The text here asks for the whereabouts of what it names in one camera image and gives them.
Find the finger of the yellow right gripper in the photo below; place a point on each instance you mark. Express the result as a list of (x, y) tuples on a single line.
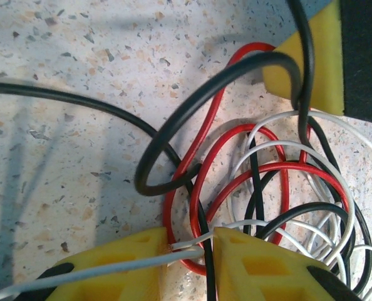
[(327, 78)]

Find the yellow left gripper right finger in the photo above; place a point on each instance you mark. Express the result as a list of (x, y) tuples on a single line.
[(267, 276)]

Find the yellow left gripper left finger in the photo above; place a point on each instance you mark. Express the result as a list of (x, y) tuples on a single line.
[(117, 282)]

